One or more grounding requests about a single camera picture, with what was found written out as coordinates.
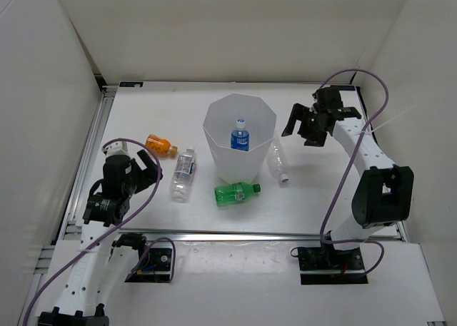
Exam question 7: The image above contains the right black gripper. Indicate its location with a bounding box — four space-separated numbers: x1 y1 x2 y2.
282 103 328 148

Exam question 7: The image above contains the clear plastic bottle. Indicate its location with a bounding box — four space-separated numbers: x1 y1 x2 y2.
266 133 289 185

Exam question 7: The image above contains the blue label Pocari bottle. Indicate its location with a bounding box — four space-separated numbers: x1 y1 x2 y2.
231 119 250 151

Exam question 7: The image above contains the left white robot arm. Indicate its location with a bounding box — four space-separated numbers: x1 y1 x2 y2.
38 143 163 325

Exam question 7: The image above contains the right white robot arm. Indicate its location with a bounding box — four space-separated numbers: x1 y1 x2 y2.
281 86 414 269

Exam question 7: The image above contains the white octagonal plastic bin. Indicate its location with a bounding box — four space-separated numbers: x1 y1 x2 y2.
203 93 276 183

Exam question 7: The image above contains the orange plastic bottle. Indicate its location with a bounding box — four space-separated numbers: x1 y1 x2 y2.
145 134 178 158

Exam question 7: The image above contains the clear bottle white label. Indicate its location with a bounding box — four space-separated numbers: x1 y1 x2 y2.
169 148 196 203

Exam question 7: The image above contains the green plastic bottle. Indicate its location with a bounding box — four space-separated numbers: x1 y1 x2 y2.
214 182 261 206

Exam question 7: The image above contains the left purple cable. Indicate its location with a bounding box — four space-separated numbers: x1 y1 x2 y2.
21 137 176 326

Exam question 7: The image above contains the purple cable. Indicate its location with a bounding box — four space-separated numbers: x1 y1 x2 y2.
21 137 176 326
319 68 390 279

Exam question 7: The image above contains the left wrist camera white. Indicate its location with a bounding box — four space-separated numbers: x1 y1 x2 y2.
101 141 129 158

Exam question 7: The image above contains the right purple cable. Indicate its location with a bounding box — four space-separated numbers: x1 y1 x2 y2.
319 68 390 279

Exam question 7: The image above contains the aluminium front rail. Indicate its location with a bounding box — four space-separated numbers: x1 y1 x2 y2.
106 228 393 243

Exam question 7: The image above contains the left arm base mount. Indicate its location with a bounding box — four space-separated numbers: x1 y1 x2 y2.
124 237 176 283

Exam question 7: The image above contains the left aluminium frame rail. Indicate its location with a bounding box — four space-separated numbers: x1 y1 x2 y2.
30 85 117 305

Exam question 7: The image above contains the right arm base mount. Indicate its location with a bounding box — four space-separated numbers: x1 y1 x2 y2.
291 244 368 285

